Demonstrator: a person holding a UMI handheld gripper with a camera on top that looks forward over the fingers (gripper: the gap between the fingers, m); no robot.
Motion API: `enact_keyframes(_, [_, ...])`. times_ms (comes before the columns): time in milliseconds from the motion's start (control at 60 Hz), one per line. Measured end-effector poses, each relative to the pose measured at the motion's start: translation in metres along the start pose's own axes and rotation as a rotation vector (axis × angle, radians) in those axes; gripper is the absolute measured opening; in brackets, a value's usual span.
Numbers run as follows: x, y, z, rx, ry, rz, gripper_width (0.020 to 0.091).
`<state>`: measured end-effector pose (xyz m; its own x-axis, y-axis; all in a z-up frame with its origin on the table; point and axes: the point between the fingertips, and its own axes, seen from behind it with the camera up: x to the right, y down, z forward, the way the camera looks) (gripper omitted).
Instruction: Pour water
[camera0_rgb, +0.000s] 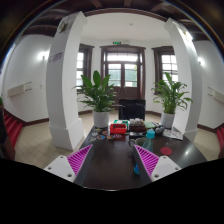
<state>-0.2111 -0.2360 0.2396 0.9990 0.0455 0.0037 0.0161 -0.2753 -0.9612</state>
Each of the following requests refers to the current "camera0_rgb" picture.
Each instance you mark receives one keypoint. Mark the black grey headphones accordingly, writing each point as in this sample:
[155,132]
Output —
[159,130]

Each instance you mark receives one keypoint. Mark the green flat box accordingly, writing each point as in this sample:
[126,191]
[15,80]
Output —
[121,121]

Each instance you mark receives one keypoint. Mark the flat round red coaster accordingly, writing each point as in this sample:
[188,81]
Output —
[166,151]

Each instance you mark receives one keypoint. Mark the brown box with white items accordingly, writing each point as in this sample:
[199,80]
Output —
[137,126]

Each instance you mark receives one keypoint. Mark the purple pillar sign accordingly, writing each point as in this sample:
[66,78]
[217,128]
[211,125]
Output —
[56,57]

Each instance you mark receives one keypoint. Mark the dark wooden glazed double door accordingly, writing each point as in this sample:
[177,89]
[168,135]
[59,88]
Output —
[122,71]

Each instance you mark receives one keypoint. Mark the black office chair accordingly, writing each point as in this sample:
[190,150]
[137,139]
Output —
[132,109]

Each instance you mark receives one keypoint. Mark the dark wooden framed window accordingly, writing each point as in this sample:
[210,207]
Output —
[86,63]
[163,63]

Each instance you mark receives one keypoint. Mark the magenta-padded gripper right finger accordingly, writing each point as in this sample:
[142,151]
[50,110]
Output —
[148,161]

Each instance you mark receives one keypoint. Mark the printed magazine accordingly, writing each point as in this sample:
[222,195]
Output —
[172,134]

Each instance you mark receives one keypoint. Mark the black flat device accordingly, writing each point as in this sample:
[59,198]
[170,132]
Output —
[136,135]

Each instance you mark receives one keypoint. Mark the white square pillar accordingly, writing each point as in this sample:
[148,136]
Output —
[186,73]
[63,100]

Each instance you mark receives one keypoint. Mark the white wall-mounted unit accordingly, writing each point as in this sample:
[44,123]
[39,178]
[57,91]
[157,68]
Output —
[216,95]
[18,89]

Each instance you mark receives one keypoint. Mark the red carpeted staircase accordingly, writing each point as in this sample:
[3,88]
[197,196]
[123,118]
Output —
[13,128]
[221,138]

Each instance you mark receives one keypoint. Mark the green exit sign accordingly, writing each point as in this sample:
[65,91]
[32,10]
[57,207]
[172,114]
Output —
[116,42]

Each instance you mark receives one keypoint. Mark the leafy plant in white pot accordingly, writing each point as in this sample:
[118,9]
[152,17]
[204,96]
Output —
[170,96]
[99,95]

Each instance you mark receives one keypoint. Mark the red plastic box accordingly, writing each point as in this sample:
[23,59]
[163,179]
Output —
[118,129]

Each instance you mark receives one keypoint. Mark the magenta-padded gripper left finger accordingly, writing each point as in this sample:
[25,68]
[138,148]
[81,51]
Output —
[78,161]

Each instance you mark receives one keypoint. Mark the round printed sticker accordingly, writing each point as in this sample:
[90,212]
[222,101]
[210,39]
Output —
[110,137]
[105,132]
[118,136]
[101,137]

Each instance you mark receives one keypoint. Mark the bright pillar spotlight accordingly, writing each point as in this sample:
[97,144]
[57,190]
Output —
[188,35]

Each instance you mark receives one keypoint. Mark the grey-green mug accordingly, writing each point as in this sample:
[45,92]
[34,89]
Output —
[138,141]

